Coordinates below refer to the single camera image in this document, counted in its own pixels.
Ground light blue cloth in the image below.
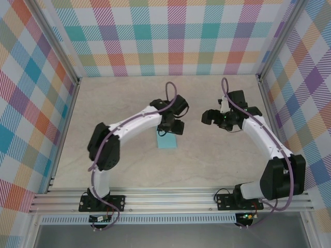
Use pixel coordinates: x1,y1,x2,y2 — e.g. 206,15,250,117
156,126,178,150

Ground grey metal sheet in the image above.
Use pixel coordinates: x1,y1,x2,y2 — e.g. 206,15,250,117
33,223,311,248

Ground circuit board with green light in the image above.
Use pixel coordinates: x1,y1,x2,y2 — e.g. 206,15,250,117
236,212,257,221

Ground small black circuit board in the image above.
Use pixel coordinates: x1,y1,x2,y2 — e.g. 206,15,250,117
88,214,113,223

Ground aluminium side rail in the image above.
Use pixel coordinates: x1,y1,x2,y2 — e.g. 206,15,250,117
257,74,297,192
46,77,81,194

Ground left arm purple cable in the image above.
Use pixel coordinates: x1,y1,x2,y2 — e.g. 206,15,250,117
88,82,179,231

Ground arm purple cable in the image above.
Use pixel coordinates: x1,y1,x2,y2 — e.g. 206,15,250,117
221,77,294,229
88,82,179,231

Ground thin black base wire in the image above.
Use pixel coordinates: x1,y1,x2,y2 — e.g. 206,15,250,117
214,187,235,205

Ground aluminium mounting rail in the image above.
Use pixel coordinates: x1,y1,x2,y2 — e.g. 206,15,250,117
28,185,315,214

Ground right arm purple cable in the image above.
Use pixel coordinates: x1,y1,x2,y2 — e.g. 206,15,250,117
221,77,294,229

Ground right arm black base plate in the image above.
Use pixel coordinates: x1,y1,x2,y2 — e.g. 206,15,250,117
216,193,264,211

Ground aluminium frame post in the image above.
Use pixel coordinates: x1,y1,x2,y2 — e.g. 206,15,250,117
255,0,311,83
29,0,82,86

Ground slotted white cable duct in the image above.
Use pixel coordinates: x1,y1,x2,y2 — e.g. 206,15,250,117
41,213,237,225

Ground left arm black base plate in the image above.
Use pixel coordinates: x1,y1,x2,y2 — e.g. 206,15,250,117
79,195,126,212

